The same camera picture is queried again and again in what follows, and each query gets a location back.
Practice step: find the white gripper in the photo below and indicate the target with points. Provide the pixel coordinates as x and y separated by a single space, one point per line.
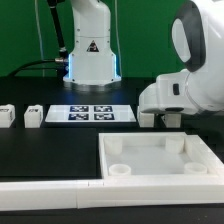
167 95

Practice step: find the white square table top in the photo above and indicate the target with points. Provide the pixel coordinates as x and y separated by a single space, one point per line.
156 153

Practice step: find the white L-shaped obstacle fence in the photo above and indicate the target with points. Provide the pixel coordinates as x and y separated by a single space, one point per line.
112 192

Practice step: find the white marker base plate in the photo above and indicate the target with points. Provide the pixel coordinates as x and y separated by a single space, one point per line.
89 114

